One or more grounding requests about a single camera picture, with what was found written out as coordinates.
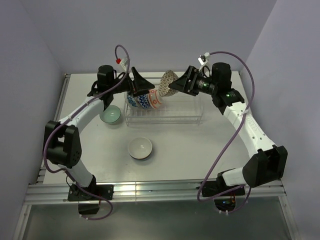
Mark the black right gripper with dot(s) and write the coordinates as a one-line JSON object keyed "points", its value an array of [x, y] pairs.
{"points": [[183, 83]]}

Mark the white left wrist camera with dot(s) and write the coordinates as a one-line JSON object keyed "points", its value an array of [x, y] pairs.
{"points": [[124, 64]]}

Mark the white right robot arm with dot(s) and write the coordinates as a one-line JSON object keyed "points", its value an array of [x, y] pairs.
{"points": [[267, 161]]}

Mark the blue floral bowl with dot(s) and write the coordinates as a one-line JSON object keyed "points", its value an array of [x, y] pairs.
{"points": [[131, 101]]}

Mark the orange floral bowl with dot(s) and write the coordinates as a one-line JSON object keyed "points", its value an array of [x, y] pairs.
{"points": [[154, 99]]}

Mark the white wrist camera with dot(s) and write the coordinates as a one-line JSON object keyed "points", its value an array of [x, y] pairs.
{"points": [[204, 59], [124, 64]]}

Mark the aluminium mounting rail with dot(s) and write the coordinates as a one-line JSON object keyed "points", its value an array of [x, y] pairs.
{"points": [[141, 191]]}

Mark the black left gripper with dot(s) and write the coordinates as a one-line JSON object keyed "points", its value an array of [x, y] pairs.
{"points": [[138, 84]]}

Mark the white bowl blue orange rim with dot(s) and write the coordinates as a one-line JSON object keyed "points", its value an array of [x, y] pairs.
{"points": [[140, 148]]}

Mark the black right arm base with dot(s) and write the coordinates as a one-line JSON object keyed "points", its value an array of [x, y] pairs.
{"points": [[225, 203]]}

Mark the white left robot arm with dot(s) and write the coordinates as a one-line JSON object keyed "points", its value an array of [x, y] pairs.
{"points": [[62, 144]]}

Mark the orange geometric patterned bowl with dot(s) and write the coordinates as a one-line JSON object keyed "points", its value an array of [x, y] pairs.
{"points": [[143, 101]]}

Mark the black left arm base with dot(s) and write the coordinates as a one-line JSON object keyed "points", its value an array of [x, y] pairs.
{"points": [[90, 199]]}

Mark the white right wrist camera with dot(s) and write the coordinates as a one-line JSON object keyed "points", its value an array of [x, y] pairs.
{"points": [[204, 59]]}

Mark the clear acrylic dish rack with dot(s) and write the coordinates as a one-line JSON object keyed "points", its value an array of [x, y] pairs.
{"points": [[176, 109]]}

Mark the pale green bowl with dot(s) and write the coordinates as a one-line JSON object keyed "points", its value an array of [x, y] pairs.
{"points": [[111, 115]]}

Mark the brown patterned bowl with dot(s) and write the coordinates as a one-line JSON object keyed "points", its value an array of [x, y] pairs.
{"points": [[168, 77]]}

